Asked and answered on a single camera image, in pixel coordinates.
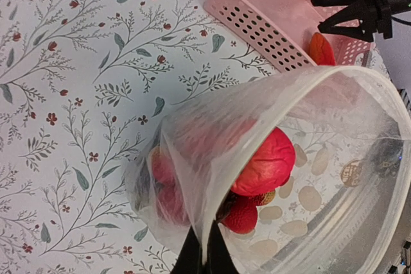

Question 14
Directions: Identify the clear zip top bag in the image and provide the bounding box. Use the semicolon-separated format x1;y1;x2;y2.
125;66;410;273

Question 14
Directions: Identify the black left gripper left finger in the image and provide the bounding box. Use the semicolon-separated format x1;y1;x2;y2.
170;227;204;274

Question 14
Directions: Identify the red wrinkled apple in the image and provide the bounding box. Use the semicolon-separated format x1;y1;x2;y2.
231;128;296;196

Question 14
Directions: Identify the floral table cloth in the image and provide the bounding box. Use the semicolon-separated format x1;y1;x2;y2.
0;0;396;274

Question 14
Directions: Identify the aluminium front rail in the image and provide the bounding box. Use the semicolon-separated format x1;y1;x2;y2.
397;89;410;273

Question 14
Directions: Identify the red chili pepper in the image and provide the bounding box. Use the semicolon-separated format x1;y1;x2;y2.
308;33;337;65

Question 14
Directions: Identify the pink plastic basket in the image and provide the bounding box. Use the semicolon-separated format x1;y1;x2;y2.
202;0;373;74

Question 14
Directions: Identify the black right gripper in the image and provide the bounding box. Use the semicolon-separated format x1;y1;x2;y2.
311;0;410;42

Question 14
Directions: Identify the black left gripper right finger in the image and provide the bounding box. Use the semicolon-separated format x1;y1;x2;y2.
205;222;236;274

